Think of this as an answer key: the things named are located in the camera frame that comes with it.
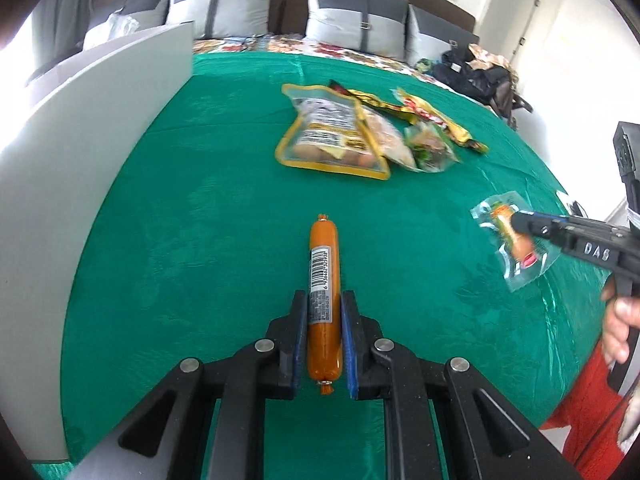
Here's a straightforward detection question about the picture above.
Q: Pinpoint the black bag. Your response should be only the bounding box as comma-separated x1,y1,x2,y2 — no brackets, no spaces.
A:
432,50,511,106

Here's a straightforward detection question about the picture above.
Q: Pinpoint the grey pillow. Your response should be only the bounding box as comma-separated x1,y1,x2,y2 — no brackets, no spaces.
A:
165,0,283,41
406,4,481,66
82,0,173,51
305,0,411,55

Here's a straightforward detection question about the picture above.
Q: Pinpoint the person's right hand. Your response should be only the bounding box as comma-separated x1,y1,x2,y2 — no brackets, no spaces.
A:
601,277,640,365

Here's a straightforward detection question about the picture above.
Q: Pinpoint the green vegetable packet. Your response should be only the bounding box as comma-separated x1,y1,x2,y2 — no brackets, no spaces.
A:
404,122,461,173

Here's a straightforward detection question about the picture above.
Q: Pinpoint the green cloth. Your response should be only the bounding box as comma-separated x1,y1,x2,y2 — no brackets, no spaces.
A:
60,51,613,480

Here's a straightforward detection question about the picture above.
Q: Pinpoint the floral bedsheet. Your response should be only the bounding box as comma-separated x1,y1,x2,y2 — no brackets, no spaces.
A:
192,34,501,111

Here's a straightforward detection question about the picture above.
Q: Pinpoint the beige crumpled cloth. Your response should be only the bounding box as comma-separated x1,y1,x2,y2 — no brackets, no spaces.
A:
467,44,511,73

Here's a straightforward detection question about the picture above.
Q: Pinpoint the yellow packet with red label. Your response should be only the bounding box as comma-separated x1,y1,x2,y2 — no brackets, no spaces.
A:
395,87,490,155

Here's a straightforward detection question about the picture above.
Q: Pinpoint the clear bread packet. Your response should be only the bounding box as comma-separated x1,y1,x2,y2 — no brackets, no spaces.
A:
360,105,418,171

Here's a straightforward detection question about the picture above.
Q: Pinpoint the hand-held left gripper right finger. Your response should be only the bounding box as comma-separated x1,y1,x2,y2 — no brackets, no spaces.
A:
340,290,531,480

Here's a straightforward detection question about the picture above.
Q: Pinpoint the yellow-edged egg packet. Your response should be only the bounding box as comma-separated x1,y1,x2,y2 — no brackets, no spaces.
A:
275,83,391,181

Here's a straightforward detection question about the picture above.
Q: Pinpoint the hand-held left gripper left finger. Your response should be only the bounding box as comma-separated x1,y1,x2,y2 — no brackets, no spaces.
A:
117,289,308,480

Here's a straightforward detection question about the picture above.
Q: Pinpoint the black and yellow packet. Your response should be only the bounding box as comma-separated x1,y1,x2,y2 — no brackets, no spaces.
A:
327,79,416,123

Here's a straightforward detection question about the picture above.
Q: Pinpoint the white plastic bag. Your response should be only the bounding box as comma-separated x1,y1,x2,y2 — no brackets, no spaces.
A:
97,10,138,36

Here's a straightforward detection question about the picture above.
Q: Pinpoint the grey curtain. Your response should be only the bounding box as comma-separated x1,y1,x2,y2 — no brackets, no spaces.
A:
30,0,96,41

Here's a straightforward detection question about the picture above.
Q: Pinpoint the white board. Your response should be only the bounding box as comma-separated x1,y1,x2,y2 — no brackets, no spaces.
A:
0,21,195,463

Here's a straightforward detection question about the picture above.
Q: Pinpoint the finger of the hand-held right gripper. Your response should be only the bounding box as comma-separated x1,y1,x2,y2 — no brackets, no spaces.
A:
510,210,571,243

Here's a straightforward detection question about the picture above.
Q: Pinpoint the small clear snack packet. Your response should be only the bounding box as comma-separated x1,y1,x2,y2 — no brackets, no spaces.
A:
471,191,562,293

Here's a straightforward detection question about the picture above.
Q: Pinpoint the person's right forearm red sleeve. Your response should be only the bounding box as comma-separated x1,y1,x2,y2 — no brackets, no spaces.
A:
540,344,640,480

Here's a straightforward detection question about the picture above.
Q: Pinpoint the brown bag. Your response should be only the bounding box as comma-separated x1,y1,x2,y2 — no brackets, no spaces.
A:
487,67,533,128

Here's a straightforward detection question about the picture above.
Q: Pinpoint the orange sausage stick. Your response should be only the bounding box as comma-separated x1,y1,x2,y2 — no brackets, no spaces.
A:
306,214,345,395

